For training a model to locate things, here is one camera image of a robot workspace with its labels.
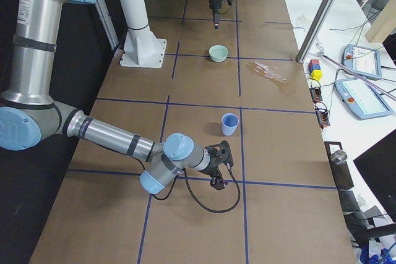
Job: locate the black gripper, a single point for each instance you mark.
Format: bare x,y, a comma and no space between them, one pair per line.
214,4
213,170

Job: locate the mint green bowl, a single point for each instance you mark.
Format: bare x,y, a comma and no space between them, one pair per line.
218,53

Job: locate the light blue paper cup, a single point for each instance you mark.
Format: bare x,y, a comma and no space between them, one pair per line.
230,123

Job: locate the red blue yellow blocks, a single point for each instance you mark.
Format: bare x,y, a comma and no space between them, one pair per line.
315,69

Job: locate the orange black power board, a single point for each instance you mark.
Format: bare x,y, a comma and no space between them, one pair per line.
316,94

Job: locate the steel cylinder cup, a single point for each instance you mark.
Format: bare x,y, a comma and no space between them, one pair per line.
338,157

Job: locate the far teach pendant tablet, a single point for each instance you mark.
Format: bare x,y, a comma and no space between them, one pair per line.
364,61

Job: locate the teach pendant tablet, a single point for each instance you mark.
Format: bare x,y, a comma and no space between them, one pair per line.
364,61
362,100

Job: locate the near teach pendant tablet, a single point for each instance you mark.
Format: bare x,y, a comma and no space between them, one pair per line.
362,100

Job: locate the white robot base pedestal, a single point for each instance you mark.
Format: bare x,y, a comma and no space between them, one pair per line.
141,47

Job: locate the black bracket strip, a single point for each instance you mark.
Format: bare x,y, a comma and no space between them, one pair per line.
341,173

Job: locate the aluminium frame post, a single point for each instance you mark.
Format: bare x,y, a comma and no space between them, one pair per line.
313,31

